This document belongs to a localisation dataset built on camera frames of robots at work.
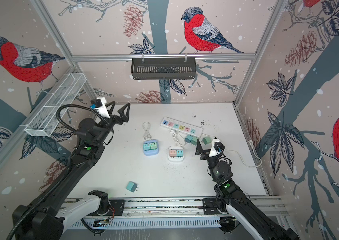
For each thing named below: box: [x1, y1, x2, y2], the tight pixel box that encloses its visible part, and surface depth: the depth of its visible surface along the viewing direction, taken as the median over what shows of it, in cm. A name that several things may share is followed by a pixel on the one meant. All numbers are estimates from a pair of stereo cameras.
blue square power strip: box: [143, 139, 160, 156], surface depth 92 cm
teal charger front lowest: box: [126, 181, 139, 193], surface depth 81 cm
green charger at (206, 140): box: [202, 136, 212, 145], surface depth 100 cm
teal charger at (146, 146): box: [143, 143, 151, 151], surface depth 92 cm
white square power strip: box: [168, 145, 185, 162], surface depth 90 cm
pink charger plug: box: [169, 148, 176, 158], surface depth 87 cm
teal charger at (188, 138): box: [184, 134, 194, 144], surface depth 100 cm
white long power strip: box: [160, 116, 203, 138], surface depth 106 cm
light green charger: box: [190, 136, 198, 146], surface depth 99 cm
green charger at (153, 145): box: [150, 142, 158, 150], surface depth 92 cm
